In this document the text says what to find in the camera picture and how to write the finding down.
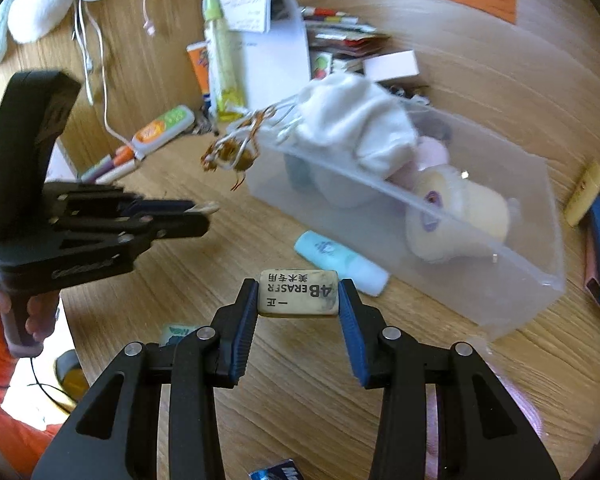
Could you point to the person's left forearm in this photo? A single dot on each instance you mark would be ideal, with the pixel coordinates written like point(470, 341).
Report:
point(0, 410)

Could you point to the orange tube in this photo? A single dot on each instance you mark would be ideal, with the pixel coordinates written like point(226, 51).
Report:
point(199, 67)

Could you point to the pale teal tube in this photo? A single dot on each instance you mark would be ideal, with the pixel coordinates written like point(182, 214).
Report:
point(330, 255)

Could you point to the white handwritten paper slip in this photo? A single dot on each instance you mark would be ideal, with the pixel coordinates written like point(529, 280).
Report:
point(247, 5)

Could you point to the orange capped marker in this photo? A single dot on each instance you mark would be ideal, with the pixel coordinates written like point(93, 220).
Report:
point(105, 164)

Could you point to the stack of booklets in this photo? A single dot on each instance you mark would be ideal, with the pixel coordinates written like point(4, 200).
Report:
point(340, 42)

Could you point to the black yellow tape roll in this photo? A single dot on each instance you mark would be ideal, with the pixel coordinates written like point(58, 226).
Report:
point(72, 380)

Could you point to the white eraser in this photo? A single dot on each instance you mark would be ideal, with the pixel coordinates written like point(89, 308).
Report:
point(297, 292)

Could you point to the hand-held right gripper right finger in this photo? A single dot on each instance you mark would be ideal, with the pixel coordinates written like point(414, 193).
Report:
point(352, 330)

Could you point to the small white box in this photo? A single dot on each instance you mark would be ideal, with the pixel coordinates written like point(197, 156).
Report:
point(390, 66)

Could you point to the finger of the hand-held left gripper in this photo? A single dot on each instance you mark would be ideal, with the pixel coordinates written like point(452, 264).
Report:
point(175, 225)
point(130, 205)

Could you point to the white file holder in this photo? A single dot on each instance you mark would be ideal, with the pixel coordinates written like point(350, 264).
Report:
point(275, 60)

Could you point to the orange green white pack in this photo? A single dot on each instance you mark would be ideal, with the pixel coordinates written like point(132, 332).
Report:
point(160, 130)

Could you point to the white round container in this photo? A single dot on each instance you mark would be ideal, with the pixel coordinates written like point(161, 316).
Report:
point(340, 187)

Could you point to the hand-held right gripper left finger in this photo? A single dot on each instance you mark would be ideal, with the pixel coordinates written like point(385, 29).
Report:
point(242, 330)

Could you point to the cream tape roll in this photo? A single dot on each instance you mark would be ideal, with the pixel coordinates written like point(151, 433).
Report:
point(470, 210)

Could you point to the person's left hand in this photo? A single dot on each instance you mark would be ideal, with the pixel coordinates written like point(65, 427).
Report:
point(36, 327)

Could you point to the bowl of small trinkets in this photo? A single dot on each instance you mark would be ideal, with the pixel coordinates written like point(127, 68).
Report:
point(405, 91)

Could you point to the small yellow bottle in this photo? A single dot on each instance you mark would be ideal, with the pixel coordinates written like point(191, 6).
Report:
point(585, 192)

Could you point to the green white packet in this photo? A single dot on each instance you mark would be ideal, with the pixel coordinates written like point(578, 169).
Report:
point(177, 332)

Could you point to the grey metal item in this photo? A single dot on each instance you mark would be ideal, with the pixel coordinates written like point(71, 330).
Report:
point(204, 121)

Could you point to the clear plastic storage box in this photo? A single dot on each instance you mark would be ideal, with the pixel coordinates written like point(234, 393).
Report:
point(505, 280)

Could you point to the dark green small bottle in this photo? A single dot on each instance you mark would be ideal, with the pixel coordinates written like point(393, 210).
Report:
point(297, 172)

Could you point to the yellow-green spray bottle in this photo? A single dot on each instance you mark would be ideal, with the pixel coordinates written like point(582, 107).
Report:
point(225, 65)

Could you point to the white plush toy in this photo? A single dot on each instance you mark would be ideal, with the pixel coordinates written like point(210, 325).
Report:
point(42, 0)

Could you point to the pink round case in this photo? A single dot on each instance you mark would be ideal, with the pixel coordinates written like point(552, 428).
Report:
point(432, 157)

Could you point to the blue card packet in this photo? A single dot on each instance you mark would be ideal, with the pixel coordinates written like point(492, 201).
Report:
point(280, 472)

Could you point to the red pen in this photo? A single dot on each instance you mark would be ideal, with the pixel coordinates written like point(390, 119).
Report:
point(330, 13)

